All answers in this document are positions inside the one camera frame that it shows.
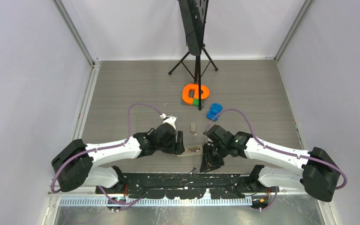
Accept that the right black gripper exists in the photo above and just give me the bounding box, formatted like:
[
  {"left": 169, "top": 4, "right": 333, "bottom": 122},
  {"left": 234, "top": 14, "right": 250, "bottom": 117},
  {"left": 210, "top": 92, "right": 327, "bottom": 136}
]
[{"left": 200, "top": 143, "right": 229, "bottom": 174}]

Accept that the beige remote control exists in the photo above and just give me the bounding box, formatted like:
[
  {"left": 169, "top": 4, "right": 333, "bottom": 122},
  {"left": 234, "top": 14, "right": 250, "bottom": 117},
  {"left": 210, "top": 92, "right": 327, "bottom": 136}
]
[{"left": 177, "top": 145, "right": 203, "bottom": 157}]

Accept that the beige battery cover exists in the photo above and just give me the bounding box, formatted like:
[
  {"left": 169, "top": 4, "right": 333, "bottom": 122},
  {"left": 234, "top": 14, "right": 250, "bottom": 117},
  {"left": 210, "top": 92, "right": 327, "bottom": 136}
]
[{"left": 190, "top": 122, "right": 196, "bottom": 133}]

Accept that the white air conditioner remote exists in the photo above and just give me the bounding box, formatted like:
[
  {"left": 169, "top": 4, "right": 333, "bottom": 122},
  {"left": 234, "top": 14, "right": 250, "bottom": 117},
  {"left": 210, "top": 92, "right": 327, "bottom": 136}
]
[{"left": 168, "top": 116, "right": 177, "bottom": 122}]

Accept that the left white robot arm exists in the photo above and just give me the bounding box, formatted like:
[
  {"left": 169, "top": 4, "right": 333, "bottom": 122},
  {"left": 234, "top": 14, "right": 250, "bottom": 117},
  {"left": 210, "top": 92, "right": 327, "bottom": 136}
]
[{"left": 51, "top": 123, "right": 185, "bottom": 194}]

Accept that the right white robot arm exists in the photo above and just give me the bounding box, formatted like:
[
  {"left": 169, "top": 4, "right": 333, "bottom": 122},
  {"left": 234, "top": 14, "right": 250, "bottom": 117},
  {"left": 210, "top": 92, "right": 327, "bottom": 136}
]
[{"left": 200, "top": 125, "right": 340, "bottom": 202}]

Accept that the blue toy car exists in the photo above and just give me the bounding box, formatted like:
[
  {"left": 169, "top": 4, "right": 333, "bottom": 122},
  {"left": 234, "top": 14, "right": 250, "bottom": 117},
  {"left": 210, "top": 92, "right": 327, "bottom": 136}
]
[{"left": 206, "top": 103, "right": 223, "bottom": 121}]

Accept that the orange and green block toy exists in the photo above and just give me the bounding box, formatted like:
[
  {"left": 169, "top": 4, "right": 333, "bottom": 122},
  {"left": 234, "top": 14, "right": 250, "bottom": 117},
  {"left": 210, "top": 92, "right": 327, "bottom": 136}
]
[{"left": 181, "top": 84, "right": 210, "bottom": 106}]

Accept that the black tripod stand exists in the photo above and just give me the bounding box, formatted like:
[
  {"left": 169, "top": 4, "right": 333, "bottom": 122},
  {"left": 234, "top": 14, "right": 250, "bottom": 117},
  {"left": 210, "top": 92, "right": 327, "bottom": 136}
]
[{"left": 168, "top": 0, "right": 218, "bottom": 110}]

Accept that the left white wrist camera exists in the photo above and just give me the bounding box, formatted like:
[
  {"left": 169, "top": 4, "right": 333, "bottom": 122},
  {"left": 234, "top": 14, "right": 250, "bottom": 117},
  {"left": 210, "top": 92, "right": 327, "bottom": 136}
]
[{"left": 160, "top": 113, "right": 177, "bottom": 130}]

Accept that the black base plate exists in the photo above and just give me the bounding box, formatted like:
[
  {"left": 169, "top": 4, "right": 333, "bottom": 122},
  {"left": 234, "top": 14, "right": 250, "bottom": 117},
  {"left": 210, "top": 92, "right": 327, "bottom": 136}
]
[{"left": 96, "top": 172, "right": 280, "bottom": 200}]

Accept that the slotted cable duct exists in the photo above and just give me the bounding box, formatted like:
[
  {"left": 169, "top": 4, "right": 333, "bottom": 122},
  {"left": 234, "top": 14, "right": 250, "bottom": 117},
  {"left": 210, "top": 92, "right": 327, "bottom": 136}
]
[{"left": 59, "top": 196, "right": 252, "bottom": 207}]

